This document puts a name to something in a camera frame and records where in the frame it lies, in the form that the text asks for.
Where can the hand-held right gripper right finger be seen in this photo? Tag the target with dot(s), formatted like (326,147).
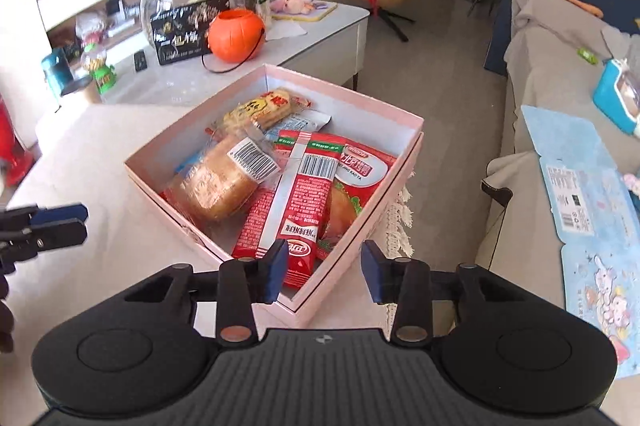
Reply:
(376,273)

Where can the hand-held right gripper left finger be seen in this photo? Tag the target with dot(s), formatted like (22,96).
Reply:
(274,273)

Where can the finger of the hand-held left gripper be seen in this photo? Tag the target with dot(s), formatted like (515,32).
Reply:
(55,236)
(60,214)

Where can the red sausage packet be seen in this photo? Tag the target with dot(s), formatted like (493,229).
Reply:
(300,206)

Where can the red roast duck packet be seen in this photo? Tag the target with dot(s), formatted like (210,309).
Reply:
(362,166)

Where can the clear bread loaf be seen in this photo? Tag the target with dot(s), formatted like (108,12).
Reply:
(215,181)

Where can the blue white snack packet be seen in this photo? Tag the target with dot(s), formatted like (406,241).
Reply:
(302,123)

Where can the yellow rice cracker packet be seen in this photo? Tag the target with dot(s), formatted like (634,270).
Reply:
(260,108)

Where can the pink cardboard box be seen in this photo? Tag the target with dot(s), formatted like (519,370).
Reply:
(350,106)

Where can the person's left hand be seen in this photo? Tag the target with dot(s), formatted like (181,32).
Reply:
(6,321)

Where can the white fringed tablecloth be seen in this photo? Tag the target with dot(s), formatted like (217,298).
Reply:
(100,146)

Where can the red plastic object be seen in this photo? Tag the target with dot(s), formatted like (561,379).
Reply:
(12,146)

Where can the teal bottle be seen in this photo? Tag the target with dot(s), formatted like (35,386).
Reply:
(55,71)

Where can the green gumball dispenser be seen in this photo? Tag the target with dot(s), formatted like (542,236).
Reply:
(102,73)

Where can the black remote control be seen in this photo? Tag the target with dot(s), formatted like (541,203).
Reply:
(141,61)

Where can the clear plastic bag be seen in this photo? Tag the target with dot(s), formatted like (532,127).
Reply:
(91,28)

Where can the black printed snack box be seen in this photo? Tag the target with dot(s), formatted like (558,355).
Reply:
(185,31)

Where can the white coffee table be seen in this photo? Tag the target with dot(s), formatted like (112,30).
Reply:
(310,51)

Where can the flat cartoon cardboard packaging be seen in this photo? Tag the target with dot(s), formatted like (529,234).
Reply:
(585,186)

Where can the orange pumpkin bucket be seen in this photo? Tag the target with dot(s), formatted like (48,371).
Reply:
(232,36)

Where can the white paper sheet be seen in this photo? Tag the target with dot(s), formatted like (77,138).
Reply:
(285,31)

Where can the grey sofa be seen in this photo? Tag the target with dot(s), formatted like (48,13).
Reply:
(540,71)

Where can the yellow tray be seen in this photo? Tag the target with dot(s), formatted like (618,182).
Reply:
(322,11)

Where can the pink plush toy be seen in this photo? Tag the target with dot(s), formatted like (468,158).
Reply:
(292,2)

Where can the teal white toy machine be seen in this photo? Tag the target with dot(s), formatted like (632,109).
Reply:
(612,96)

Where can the green toy car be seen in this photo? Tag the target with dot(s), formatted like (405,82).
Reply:
(587,56)

